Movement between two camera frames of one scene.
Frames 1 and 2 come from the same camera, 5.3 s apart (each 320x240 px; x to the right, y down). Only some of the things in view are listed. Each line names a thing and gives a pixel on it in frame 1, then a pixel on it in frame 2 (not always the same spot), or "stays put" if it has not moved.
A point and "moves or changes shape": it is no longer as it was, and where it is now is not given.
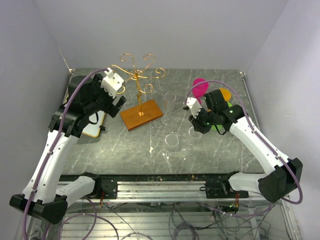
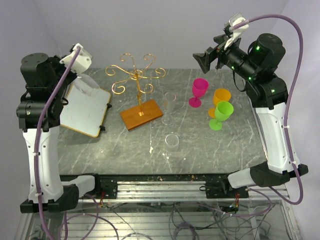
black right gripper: [196, 123] -> [221, 52]
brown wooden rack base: [132, 119] stays put
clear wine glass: [194, 133] moves or changes shape
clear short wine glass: [172, 142] stays put
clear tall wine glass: [170, 98] stays put
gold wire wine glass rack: [138, 74] stays put
